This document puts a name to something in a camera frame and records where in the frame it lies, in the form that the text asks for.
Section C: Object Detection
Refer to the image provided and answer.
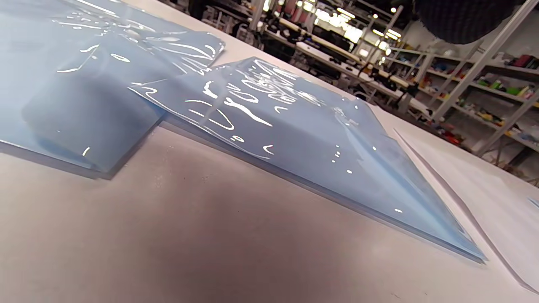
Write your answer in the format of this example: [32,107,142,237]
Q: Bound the person's left hand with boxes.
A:
[415,0,516,45]

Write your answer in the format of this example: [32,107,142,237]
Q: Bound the white storage shelving with items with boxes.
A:
[387,0,539,186]

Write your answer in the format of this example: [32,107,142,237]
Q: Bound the white paper sheet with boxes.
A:
[394,126,539,295]

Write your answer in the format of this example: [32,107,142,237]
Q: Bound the row of background work tables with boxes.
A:
[198,0,430,118]

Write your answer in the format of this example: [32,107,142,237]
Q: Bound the ceiling light strips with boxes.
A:
[261,0,405,43]

